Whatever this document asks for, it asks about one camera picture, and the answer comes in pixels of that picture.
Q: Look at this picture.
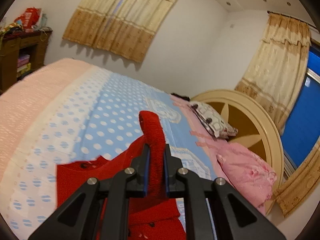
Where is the patterned white pillow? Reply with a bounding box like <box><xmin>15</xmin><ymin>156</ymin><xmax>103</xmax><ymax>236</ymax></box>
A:
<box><xmin>189</xmin><ymin>101</ymin><xmax>238</xmax><ymax>139</ymax></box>

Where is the black curtain rod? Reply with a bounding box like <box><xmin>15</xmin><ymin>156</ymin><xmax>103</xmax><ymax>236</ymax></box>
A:
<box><xmin>267</xmin><ymin>10</ymin><xmax>319</xmax><ymax>33</ymax></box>

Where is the colourful clutter on desk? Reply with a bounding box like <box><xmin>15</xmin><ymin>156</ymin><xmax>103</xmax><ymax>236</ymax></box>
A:
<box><xmin>0</xmin><ymin>22</ymin><xmax>23</xmax><ymax>38</ymax></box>

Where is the cream wooden headboard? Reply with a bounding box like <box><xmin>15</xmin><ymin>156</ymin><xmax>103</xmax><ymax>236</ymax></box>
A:
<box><xmin>191</xmin><ymin>89</ymin><xmax>284</xmax><ymax>215</ymax></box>

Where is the beige window curtain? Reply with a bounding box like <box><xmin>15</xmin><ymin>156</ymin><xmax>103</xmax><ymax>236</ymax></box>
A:
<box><xmin>62</xmin><ymin>0</ymin><xmax>177</xmax><ymax>63</ymax></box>

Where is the dark wooden desk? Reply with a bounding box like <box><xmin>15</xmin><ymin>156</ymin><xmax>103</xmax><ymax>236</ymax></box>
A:
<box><xmin>1</xmin><ymin>29</ymin><xmax>53</xmax><ymax>93</ymax></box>

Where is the red knitted sweater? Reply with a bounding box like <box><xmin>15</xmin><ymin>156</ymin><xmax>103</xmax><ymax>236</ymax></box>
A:
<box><xmin>56</xmin><ymin>111</ymin><xmax>186</xmax><ymax>239</ymax></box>

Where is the pink folded quilt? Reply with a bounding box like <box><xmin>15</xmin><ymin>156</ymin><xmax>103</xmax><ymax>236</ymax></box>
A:
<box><xmin>216</xmin><ymin>142</ymin><xmax>277</xmax><ymax>207</ymax></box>

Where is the blue polka dot bedsheet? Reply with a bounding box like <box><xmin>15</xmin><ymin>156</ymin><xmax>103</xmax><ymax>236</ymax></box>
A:
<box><xmin>1</xmin><ymin>59</ymin><xmax>219</xmax><ymax>239</ymax></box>

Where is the beige side curtain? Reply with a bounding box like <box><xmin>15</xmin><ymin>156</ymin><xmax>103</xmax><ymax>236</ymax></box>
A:
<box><xmin>235</xmin><ymin>14</ymin><xmax>311</xmax><ymax>131</ymax></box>

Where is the red gift box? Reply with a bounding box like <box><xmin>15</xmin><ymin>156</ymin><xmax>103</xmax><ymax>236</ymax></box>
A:
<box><xmin>14</xmin><ymin>7</ymin><xmax>42</xmax><ymax>29</ymax></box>

